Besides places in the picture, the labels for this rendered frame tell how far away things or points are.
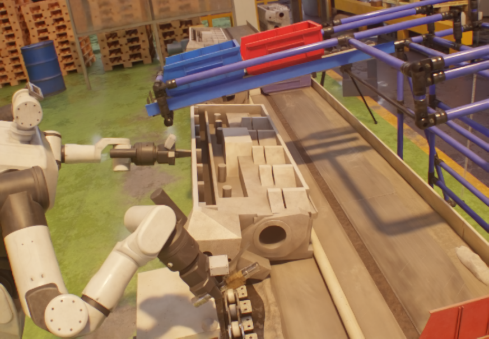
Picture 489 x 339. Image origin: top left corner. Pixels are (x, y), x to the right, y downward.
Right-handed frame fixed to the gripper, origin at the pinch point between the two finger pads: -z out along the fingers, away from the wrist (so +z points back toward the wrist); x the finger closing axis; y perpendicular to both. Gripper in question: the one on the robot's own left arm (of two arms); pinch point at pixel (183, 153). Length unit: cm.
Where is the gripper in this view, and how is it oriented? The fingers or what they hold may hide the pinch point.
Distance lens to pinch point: 163.3
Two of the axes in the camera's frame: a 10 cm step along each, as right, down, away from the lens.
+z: -9.9, 0.1, -1.4
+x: 1.4, 3.9, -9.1
